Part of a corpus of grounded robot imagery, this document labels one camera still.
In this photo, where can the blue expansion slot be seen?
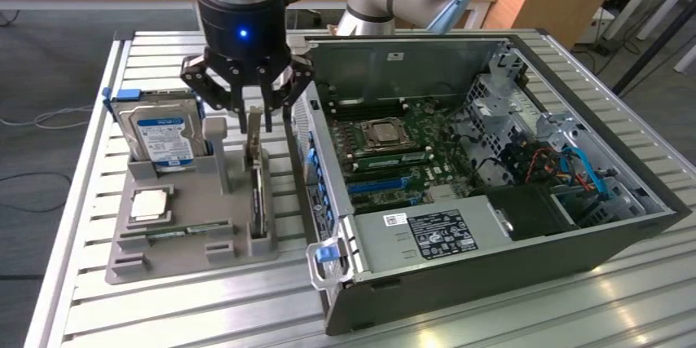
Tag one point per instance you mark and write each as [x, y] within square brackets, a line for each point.
[380, 186]

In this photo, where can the open black PC case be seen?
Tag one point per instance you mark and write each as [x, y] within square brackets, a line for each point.
[490, 283]

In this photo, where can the green motherboard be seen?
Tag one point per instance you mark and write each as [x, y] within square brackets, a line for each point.
[440, 160]

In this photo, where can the clean silver CPU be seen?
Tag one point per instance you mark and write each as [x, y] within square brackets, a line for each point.
[148, 205]

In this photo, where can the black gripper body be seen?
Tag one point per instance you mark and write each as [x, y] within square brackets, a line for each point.
[244, 18]

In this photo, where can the green RAM stick white label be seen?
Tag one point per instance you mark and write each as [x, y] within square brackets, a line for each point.
[174, 232]

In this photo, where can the graphics card with metal bracket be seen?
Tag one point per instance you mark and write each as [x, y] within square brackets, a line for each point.
[260, 201]

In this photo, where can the black RAM slot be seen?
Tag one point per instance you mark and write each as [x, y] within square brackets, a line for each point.
[370, 113]
[367, 103]

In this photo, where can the blue slot cover latch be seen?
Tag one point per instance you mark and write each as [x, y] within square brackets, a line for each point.
[312, 160]
[327, 209]

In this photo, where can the white table leg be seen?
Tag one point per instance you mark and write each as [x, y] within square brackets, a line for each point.
[688, 56]

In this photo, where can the black diagonal pole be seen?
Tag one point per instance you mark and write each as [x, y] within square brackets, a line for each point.
[655, 48]

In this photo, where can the CPU with grey paste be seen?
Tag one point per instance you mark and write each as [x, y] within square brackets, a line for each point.
[388, 133]

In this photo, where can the hard disk with blue label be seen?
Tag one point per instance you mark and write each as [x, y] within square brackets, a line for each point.
[163, 136]

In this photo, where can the blue disk caddy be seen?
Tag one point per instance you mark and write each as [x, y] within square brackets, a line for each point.
[126, 93]

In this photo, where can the black floor power strip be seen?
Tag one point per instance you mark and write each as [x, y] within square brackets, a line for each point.
[603, 48]

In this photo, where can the white pedestal cabinet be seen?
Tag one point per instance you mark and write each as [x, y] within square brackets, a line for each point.
[592, 30]

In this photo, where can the grey power supply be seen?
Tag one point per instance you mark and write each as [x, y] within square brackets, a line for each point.
[380, 250]

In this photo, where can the silver chipset heatsink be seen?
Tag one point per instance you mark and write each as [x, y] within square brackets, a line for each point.
[448, 193]

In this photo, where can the grey plastic parts rack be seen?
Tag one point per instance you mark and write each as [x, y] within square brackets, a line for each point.
[190, 201]

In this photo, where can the perforated metal drive cage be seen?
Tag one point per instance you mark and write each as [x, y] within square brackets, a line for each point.
[492, 120]

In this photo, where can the silver metal disk bay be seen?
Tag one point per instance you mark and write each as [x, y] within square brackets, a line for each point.
[571, 128]

